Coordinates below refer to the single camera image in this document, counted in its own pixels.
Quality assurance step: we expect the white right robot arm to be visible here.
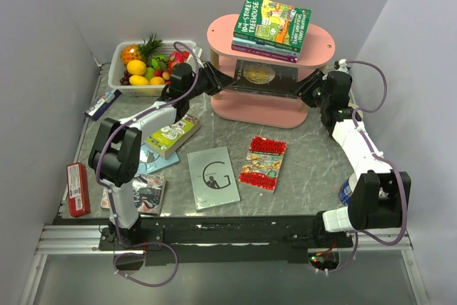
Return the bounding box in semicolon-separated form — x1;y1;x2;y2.
293;69;411;247

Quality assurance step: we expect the toy pineapple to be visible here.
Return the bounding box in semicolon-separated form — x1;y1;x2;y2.
120;34;163;66

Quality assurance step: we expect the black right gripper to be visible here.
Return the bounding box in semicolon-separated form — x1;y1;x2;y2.
289;69;330;109

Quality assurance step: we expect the yellow mango toy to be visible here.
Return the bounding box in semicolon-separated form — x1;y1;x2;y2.
129;75;150;86

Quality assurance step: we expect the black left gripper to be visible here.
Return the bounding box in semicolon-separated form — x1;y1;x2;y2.
186;62;238;101

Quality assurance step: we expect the blue wrapped tissue roll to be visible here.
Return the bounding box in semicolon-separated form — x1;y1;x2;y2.
338;173;358;206

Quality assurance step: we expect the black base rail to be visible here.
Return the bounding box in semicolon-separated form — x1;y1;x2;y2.
99;214;353;266

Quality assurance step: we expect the purple 117-storey treehouse book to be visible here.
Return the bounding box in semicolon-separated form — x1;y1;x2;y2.
231;44;298;63

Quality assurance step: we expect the lime green comic book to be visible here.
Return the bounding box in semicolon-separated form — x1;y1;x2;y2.
145;114;201;159

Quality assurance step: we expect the light blue 143-storey treehouse book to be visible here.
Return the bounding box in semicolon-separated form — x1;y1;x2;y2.
232;37;301;57

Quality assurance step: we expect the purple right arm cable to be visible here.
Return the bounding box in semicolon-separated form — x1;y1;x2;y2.
348;60;410;247

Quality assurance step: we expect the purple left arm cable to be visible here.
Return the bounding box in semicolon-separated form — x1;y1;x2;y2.
95;41;200;245

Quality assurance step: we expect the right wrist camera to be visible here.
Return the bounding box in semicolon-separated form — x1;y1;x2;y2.
333;59;351;74

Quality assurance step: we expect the purple white toothpaste box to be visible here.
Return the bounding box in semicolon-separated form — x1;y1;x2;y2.
84;87;121;121

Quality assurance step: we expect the floral Little Women book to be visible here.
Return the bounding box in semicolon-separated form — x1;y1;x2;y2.
99;172;167;216

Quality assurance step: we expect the orange toy fruit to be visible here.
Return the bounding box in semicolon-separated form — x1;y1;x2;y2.
126;60;147;76

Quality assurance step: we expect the dark purple book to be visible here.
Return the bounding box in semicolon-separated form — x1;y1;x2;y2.
232;87;296;99

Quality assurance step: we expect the green 104-storey treehouse book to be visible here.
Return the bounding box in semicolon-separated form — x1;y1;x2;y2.
233;0;313;53

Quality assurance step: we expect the pink dragon fruit toy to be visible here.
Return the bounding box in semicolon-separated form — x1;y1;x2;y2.
169;51;189;71

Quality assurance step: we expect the white plastic fruit basket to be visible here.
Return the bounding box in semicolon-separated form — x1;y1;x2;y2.
108;40;203;97

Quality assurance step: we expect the red box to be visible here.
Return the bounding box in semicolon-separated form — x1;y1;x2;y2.
66;162;91;218

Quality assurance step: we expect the black Moon and Sixpence book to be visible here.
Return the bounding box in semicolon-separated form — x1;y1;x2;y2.
232;60;298;93

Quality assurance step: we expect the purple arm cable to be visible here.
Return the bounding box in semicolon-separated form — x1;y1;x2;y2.
348;60;410;247
95;41;200;245

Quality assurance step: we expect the light blue cat book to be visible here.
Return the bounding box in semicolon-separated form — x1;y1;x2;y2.
137;144;180;174

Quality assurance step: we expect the red book under green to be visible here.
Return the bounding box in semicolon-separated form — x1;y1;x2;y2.
238;136;287;193

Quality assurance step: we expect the grey thin booklet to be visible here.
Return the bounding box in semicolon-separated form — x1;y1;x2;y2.
188;146;241;211

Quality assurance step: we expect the pink three-tier shelf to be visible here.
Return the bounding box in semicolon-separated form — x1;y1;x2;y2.
207;14;336;129

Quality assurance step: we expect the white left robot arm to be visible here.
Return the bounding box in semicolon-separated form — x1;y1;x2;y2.
88;62;233;249

